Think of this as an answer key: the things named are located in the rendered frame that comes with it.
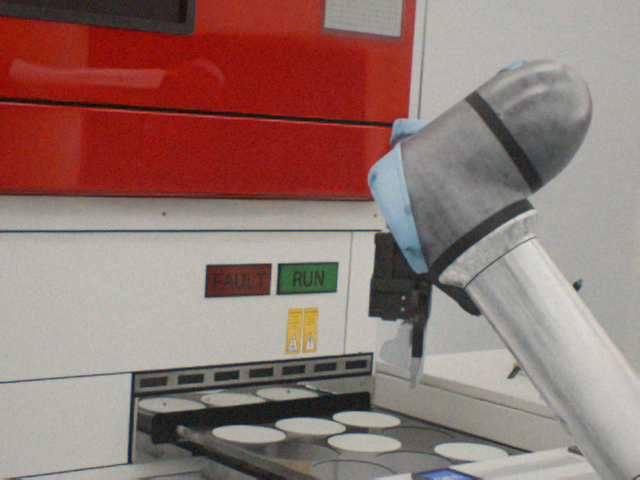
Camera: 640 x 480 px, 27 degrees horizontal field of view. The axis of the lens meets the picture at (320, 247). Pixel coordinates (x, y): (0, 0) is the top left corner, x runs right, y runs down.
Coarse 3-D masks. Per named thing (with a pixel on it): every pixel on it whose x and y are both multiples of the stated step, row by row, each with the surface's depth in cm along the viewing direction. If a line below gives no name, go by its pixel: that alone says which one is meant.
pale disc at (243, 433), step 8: (216, 432) 184; (224, 432) 184; (232, 432) 184; (240, 432) 185; (248, 432) 185; (256, 432) 185; (264, 432) 186; (272, 432) 186; (280, 432) 186; (240, 440) 180; (248, 440) 180; (256, 440) 180; (264, 440) 181; (272, 440) 181
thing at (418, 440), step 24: (360, 408) 205; (288, 432) 187; (360, 432) 189; (384, 432) 191; (408, 432) 192; (432, 432) 193; (264, 456) 172; (288, 456) 173; (312, 456) 174; (336, 456) 175; (360, 456) 175; (384, 456) 177; (408, 456) 178; (432, 456) 178
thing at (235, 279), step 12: (216, 276) 191; (228, 276) 192; (240, 276) 194; (252, 276) 195; (264, 276) 196; (216, 288) 191; (228, 288) 193; (240, 288) 194; (252, 288) 195; (264, 288) 197
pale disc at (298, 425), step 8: (280, 424) 191; (288, 424) 192; (296, 424) 192; (304, 424) 192; (312, 424) 193; (320, 424) 193; (328, 424) 193; (336, 424) 194; (296, 432) 187; (304, 432) 187; (312, 432) 188; (320, 432) 188; (328, 432) 188; (336, 432) 189
